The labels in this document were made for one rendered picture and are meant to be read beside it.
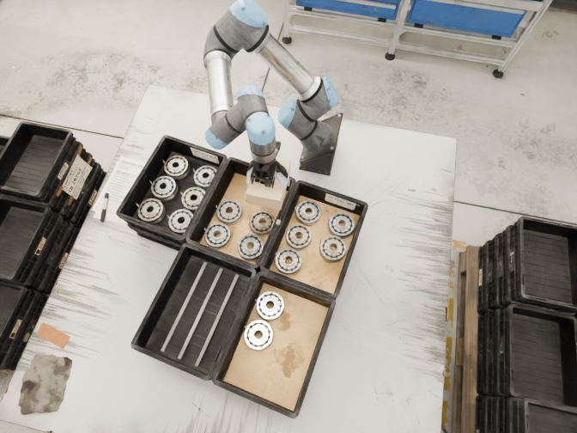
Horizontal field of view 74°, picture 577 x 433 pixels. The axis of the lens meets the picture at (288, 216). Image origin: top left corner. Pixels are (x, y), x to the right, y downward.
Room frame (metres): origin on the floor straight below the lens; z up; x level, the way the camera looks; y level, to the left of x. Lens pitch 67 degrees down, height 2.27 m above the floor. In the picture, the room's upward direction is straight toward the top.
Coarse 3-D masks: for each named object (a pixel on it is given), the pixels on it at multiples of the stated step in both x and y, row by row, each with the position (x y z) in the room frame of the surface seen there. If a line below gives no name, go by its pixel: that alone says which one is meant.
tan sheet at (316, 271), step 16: (320, 208) 0.66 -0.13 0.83; (336, 208) 0.66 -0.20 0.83; (288, 224) 0.59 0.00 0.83; (320, 224) 0.59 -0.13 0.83; (304, 256) 0.46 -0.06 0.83; (320, 256) 0.46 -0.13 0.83; (304, 272) 0.39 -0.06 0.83; (320, 272) 0.39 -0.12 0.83; (336, 272) 0.39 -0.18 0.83; (320, 288) 0.33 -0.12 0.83
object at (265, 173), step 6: (270, 162) 0.60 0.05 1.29; (276, 162) 0.64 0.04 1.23; (252, 168) 0.61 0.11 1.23; (258, 168) 0.58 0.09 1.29; (264, 168) 0.58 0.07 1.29; (270, 168) 0.61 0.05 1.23; (276, 168) 0.63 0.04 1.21; (252, 174) 0.60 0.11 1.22; (258, 174) 0.59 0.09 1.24; (264, 174) 0.59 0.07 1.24; (270, 174) 0.59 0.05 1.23; (252, 180) 0.59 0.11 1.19; (258, 180) 0.59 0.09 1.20; (264, 180) 0.58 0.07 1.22; (270, 180) 0.57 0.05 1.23
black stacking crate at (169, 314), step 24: (192, 264) 0.43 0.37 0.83; (216, 264) 0.43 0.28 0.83; (168, 288) 0.32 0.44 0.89; (216, 288) 0.33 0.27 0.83; (240, 288) 0.33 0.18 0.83; (168, 312) 0.24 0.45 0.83; (192, 312) 0.24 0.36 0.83; (216, 312) 0.24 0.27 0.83; (144, 336) 0.15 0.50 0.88; (192, 336) 0.16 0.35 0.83; (216, 336) 0.16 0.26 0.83; (192, 360) 0.08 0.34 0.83
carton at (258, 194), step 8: (280, 160) 0.72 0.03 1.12; (288, 160) 0.72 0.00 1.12; (288, 168) 0.69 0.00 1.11; (288, 176) 0.69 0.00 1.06; (248, 184) 0.62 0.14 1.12; (256, 184) 0.62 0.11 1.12; (248, 192) 0.59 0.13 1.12; (256, 192) 0.59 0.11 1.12; (264, 192) 0.59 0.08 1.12; (272, 192) 0.59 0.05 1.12; (280, 192) 0.59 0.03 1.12; (248, 200) 0.58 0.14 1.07; (256, 200) 0.58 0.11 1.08; (264, 200) 0.57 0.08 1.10; (272, 200) 0.56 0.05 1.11; (280, 200) 0.56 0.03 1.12; (272, 208) 0.57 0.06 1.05; (280, 208) 0.56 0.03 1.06
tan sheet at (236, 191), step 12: (240, 180) 0.79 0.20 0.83; (228, 192) 0.74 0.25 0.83; (240, 192) 0.74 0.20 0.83; (240, 204) 0.68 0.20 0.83; (252, 204) 0.68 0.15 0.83; (216, 216) 0.63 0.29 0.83; (240, 228) 0.58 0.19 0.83; (204, 240) 0.53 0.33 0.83; (264, 240) 0.52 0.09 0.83; (228, 252) 0.48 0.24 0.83
